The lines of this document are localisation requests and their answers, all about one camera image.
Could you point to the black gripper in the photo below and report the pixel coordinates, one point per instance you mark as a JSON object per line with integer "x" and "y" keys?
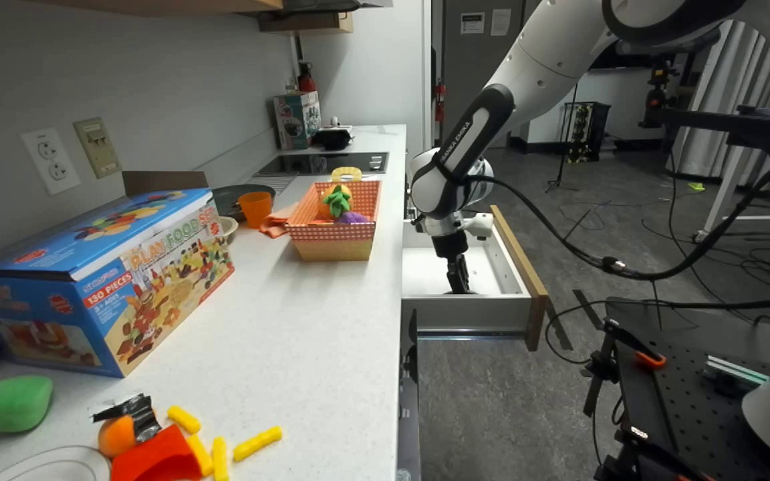
{"x": 454, "y": 242}

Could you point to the white drawer with wooden front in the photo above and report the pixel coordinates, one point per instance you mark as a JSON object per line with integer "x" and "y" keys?
{"x": 467, "y": 314}

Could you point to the pineapple plush toy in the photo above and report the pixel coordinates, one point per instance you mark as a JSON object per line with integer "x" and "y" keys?
{"x": 337, "y": 201}

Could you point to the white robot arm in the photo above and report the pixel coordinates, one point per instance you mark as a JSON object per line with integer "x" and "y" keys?
{"x": 546, "y": 54}

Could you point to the purple toy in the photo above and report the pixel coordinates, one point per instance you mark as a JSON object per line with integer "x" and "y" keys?
{"x": 360, "y": 217}

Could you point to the red checkered basket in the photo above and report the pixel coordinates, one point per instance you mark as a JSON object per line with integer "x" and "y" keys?
{"x": 332, "y": 242}

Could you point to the small orange toy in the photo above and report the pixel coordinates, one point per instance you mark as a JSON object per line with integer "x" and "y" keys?
{"x": 273, "y": 225}

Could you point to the yellow toy fry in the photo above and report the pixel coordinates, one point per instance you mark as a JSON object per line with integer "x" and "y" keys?
{"x": 224, "y": 459}
{"x": 185, "y": 417}
{"x": 258, "y": 443}

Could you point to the red toy fries holder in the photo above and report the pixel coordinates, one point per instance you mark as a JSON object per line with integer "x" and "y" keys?
{"x": 159, "y": 459}

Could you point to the black silver toy item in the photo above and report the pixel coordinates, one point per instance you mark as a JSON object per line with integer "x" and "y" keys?
{"x": 131, "y": 412}

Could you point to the blue toy food box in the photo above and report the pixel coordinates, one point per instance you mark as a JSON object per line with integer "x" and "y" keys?
{"x": 93, "y": 285}

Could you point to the orange toy ball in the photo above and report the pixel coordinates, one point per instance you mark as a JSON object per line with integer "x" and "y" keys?
{"x": 119, "y": 437}

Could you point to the black tripod clamp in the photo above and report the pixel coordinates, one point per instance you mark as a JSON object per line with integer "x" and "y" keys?
{"x": 601, "y": 371}

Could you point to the red fire extinguisher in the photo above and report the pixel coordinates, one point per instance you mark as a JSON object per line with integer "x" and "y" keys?
{"x": 440, "y": 103}

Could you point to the black cooktop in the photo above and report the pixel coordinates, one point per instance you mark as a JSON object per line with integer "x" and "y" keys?
{"x": 321, "y": 165}

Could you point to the black bowl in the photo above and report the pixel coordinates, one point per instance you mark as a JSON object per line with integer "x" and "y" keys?
{"x": 332, "y": 141}

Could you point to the black equipment rack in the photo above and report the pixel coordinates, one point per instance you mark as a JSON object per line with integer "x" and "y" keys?
{"x": 589, "y": 130}

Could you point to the orange clamp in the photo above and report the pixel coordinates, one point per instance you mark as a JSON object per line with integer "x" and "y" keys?
{"x": 650, "y": 360}

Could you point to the orange cup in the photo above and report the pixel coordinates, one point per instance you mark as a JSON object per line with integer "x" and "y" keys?
{"x": 254, "y": 209}

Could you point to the gray door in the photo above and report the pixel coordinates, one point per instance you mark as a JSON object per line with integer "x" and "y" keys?
{"x": 475, "y": 54}

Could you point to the green printed box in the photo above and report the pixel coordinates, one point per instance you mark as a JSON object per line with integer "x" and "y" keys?
{"x": 296, "y": 121}

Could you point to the black pan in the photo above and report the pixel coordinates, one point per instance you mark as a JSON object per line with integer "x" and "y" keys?
{"x": 241, "y": 189}

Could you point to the white bowl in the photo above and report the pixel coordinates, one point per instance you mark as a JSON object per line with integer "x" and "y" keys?
{"x": 229, "y": 230}

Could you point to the red bottle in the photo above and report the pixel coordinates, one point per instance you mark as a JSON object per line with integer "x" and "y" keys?
{"x": 305, "y": 77}

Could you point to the black perforated table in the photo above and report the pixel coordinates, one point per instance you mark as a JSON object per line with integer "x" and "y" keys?
{"x": 697, "y": 401}

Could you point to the white stand pole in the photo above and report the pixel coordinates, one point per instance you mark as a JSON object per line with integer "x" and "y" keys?
{"x": 722, "y": 197}

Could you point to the teal stick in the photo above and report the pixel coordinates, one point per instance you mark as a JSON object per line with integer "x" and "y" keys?
{"x": 736, "y": 371}

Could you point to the gray curtain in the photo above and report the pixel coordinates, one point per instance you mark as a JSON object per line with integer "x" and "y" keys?
{"x": 760, "y": 90}

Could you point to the wooden upper cabinet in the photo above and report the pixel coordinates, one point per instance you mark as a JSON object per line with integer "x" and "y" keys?
{"x": 162, "y": 5}

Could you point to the clear round dish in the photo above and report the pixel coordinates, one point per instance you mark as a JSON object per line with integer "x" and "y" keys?
{"x": 46, "y": 464}

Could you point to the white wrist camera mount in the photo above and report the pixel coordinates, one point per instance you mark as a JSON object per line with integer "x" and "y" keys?
{"x": 479, "y": 225}

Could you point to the beige light switch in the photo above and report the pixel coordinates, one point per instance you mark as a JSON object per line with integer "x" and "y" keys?
{"x": 97, "y": 147}

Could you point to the white wall outlet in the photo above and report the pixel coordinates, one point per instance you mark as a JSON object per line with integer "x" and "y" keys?
{"x": 53, "y": 161}

